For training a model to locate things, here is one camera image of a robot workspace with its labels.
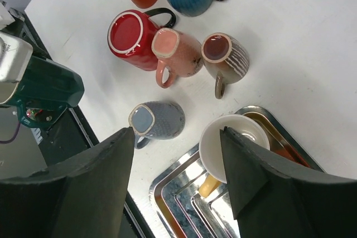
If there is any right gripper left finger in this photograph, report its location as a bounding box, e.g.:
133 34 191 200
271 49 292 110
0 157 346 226
0 127 136 238

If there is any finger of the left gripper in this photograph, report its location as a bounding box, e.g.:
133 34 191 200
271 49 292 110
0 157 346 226
1 31 33 82

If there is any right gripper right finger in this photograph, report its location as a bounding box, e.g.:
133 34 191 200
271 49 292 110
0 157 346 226
220 127 356 237

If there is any dark green mug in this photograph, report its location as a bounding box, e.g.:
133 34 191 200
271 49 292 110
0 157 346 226
0 55 85 130

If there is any yellow mug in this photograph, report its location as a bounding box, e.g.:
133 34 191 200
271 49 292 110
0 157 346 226
199 114 270 198

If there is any grey-blue mug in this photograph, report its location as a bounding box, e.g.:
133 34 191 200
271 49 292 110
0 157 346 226
128 101 186 149

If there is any red mug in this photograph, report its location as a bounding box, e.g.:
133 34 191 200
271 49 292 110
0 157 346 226
107 8 177 71

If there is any brown striped mug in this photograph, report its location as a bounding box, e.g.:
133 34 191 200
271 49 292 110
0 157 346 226
201 32 250 99

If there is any pink mug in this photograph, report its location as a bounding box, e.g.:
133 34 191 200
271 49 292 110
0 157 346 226
151 27 203 89

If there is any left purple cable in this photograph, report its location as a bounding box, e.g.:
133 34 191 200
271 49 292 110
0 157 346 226
0 120 22 145

